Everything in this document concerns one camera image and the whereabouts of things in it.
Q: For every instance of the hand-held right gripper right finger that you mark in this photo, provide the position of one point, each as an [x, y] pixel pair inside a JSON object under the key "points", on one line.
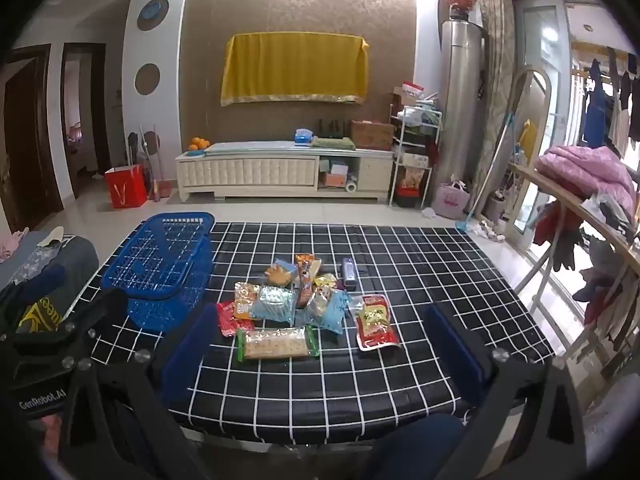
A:
{"points": [[455, 355]]}

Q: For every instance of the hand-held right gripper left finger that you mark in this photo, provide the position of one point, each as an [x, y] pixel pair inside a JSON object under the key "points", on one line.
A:
{"points": [[187, 355]]}

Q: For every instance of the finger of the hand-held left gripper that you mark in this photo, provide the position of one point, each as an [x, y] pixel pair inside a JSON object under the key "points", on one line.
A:
{"points": [[102, 312]]}

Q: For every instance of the small red snack packet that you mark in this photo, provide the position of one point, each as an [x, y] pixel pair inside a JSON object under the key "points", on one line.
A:
{"points": [[227, 320]]}

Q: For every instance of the blue plastic basket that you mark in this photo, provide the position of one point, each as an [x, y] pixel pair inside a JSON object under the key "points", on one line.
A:
{"points": [[160, 270]]}

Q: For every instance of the orange snack packet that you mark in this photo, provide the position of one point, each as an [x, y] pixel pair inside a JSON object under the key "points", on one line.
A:
{"points": [[246, 301]]}

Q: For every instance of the red clear-window snack packet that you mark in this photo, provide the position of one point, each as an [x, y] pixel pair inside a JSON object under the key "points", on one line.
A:
{"points": [[376, 322]]}

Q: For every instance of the green-ended cracker packet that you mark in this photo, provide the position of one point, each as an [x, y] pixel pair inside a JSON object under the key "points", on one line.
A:
{"points": [[277, 343]]}

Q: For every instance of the light blue snack packet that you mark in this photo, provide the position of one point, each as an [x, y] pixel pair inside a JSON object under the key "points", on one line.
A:
{"points": [[274, 304]]}

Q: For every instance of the blue bear cake packet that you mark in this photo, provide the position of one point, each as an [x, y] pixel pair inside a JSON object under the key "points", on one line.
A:
{"points": [[280, 272]]}

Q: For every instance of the orange-brown snack bag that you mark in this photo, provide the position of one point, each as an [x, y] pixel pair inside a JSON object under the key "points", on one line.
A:
{"points": [[306, 280]]}

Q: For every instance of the yellow purple candy packet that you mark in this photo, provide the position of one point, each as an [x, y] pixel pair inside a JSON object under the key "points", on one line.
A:
{"points": [[326, 282]]}

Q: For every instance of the black checked tablecloth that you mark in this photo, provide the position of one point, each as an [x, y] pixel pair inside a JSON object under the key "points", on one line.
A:
{"points": [[400, 270]]}

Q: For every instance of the person's dark blue trousers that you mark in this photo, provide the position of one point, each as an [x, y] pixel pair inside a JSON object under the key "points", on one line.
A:
{"points": [[415, 450]]}

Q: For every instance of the red paper bag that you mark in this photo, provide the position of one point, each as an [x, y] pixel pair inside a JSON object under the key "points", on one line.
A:
{"points": [[125, 187]]}

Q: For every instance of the broom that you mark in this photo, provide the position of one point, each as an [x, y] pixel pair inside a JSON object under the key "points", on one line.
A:
{"points": [[157, 175]]}

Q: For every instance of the pink bag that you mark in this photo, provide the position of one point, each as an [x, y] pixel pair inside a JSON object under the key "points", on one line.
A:
{"points": [[450, 201]]}

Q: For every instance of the dark wooden door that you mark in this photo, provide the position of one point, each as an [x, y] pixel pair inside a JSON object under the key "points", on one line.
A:
{"points": [[27, 150]]}

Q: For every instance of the mop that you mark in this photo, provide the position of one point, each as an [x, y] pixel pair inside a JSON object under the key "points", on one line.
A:
{"points": [[492, 170]]}

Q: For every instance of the wooden drying rack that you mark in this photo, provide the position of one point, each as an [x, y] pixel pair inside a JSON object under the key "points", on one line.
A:
{"points": [[565, 200]]}

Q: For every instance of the cream TV cabinet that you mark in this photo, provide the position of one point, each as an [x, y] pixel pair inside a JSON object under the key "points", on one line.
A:
{"points": [[250, 172]]}

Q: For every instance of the pile of oranges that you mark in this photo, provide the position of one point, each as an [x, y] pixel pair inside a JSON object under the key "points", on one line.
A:
{"points": [[199, 144]]}

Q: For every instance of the white metal rack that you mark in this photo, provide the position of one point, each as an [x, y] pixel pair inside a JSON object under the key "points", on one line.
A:
{"points": [[415, 160]]}

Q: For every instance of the arched standing mirror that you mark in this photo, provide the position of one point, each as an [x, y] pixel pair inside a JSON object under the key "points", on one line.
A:
{"points": [[530, 160]]}

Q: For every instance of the pink quilt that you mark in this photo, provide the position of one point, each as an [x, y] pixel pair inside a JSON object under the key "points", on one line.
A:
{"points": [[585, 172]]}

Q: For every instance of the cardboard box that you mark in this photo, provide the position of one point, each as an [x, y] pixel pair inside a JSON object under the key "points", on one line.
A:
{"points": [[372, 135]]}

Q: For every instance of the green cushion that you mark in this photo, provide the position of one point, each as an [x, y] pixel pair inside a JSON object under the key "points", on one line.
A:
{"points": [[334, 144]]}

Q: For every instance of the silver standing air conditioner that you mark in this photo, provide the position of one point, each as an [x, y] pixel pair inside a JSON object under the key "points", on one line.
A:
{"points": [[462, 110]]}

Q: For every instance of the blue tissue box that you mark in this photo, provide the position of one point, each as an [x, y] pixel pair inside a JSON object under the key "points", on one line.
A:
{"points": [[303, 138]]}

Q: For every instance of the patterned curtain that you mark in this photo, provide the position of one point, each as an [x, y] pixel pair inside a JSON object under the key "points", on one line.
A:
{"points": [[497, 85]]}

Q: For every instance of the hanging clothes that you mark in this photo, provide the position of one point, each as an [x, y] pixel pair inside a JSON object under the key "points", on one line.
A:
{"points": [[597, 105]]}

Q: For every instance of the yellow cloth cover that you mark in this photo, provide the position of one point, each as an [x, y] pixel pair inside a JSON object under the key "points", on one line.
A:
{"points": [[295, 67]]}

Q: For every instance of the red flower vase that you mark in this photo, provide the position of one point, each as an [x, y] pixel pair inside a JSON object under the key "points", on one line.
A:
{"points": [[460, 2]]}

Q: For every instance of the round brown wall decoration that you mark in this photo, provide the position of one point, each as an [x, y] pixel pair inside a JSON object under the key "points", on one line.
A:
{"points": [[147, 79]]}

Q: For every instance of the blue round wall clock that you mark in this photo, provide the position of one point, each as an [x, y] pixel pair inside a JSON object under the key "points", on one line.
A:
{"points": [[152, 14]]}

